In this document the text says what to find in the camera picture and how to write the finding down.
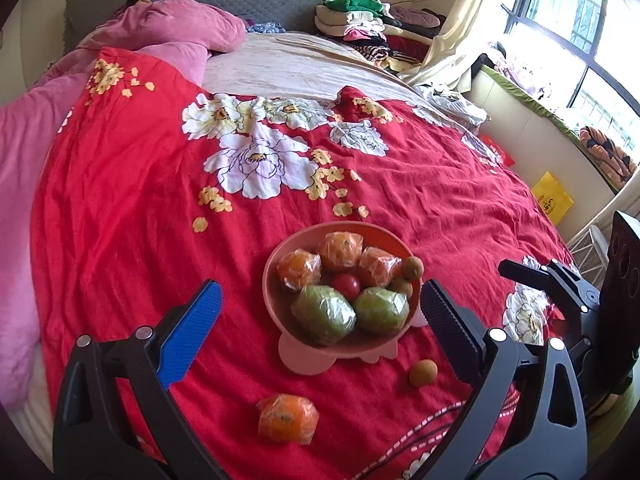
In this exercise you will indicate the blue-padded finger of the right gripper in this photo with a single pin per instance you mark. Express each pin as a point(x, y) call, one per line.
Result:
point(535, 272)

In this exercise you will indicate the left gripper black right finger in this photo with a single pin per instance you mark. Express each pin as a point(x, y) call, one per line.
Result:
point(547, 438)

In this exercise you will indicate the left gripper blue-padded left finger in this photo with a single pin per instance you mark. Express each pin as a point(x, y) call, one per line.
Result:
point(93, 437)

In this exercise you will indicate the brown longan fruit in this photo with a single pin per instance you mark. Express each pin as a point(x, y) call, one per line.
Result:
point(401, 286)
point(412, 268)
point(423, 373)

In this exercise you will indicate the red cherry tomato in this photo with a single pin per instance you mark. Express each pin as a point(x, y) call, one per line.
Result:
point(347, 284)

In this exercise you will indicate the orange tangerine large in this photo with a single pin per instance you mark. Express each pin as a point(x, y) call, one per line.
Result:
point(376, 267)

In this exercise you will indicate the yellow bag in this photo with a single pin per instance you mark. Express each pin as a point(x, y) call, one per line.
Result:
point(551, 195)

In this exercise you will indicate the orange patterned cushion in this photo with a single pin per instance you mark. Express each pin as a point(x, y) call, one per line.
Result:
point(614, 162)

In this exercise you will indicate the wrapped green fruit right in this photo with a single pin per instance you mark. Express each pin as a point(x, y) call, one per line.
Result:
point(381, 311)

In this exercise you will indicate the wrapped green fruit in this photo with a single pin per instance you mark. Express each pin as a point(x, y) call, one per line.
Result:
point(324, 314)
point(381, 311)

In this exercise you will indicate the wrapped green fruit left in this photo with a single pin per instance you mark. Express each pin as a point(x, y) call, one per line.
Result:
point(324, 314)

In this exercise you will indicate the red floral bedspread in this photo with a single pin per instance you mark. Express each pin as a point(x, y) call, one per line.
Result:
point(275, 166)

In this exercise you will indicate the pink footed fruit bowl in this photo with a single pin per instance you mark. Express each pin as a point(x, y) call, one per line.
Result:
point(297, 351)

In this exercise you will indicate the cream curtain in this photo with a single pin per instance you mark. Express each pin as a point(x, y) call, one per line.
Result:
point(470, 26)

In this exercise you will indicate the pink plush blanket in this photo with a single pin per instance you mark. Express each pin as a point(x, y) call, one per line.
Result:
point(98, 195)

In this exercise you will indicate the pile of folded clothes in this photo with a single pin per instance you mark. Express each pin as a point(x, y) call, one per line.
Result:
point(390, 36)

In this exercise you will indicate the beige bed sheet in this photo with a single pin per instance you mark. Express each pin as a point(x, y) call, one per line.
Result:
point(302, 65)

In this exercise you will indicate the pink pillow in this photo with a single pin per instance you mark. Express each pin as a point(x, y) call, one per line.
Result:
point(146, 23)

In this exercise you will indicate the white wire rack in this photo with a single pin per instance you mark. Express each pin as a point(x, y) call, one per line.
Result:
point(590, 253)

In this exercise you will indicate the window with dark frame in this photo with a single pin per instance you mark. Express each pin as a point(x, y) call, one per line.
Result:
point(581, 61)

